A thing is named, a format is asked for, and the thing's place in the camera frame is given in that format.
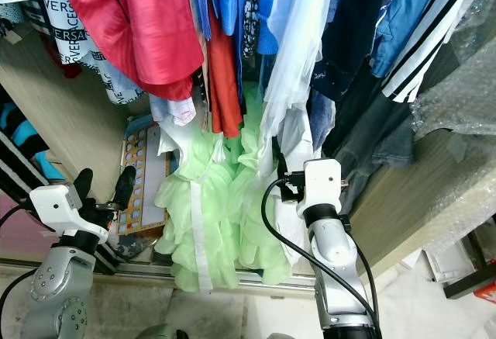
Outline silver robot left leg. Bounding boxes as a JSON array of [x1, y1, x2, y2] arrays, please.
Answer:
[[144, 325, 187, 339]]

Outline light wooden wardrobe panel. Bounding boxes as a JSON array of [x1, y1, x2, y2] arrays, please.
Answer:
[[349, 130, 496, 279], [0, 29, 133, 200]]

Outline black floral print garment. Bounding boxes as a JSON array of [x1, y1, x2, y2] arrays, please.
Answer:
[[240, 0, 265, 61]]

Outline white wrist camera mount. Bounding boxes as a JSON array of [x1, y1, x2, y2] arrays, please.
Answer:
[[29, 185, 109, 239], [298, 158, 344, 208]]

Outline metal wardrobe floor rail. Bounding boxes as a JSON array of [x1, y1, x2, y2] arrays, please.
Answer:
[[0, 258, 326, 293]]

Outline teal black striped garment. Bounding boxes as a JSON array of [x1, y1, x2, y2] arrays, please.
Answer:
[[0, 102, 67, 182]]

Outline dark grey jeans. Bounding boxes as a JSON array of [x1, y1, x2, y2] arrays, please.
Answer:
[[325, 60, 421, 216]]

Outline colourful dotted board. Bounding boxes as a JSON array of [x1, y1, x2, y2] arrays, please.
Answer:
[[116, 118, 173, 236]]

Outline white blue dotted garment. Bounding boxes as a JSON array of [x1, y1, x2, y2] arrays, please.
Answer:
[[0, 1, 26, 23]]

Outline black white striped garment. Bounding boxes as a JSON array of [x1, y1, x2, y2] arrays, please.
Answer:
[[381, 0, 486, 106]]

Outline white black Versace print garment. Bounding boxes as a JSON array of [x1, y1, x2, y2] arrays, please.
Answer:
[[35, 0, 148, 107]]

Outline orange red garment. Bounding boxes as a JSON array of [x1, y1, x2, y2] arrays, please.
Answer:
[[205, 2, 242, 140]]

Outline clear bubble wrap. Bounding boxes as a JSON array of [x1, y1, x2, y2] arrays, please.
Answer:
[[411, 0, 496, 140]]

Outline navy blue garment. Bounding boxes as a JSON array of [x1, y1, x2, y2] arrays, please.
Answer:
[[310, 0, 408, 104]]

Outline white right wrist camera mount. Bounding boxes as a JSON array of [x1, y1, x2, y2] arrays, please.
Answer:
[[298, 158, 344, 208]]

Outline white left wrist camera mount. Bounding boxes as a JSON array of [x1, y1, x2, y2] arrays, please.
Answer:
[[29, 185, 109, 239]]

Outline small white pink garment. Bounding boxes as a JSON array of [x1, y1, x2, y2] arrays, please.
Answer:
[[149, 95, 198, 129]]

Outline light green ruffled dress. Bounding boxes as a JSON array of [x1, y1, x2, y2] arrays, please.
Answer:
[[153, 83, 280, 294]]

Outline white sheer garment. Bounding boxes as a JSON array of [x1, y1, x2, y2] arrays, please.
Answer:
[[257, 0, 350, 267]]

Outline red satin garment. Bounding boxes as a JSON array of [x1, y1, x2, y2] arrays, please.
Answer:
[[56, 0, 207, 102]]

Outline black white striped sliding door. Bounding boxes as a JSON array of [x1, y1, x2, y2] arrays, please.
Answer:
[[0, 130, 78, 223]]

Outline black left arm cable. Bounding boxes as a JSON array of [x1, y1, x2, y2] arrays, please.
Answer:
[[0, 202, 34, 225], [0, 269, 41, 309]]

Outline blue denim shirt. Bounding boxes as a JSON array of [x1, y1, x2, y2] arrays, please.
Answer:
[[368, 0, 466, 81]]

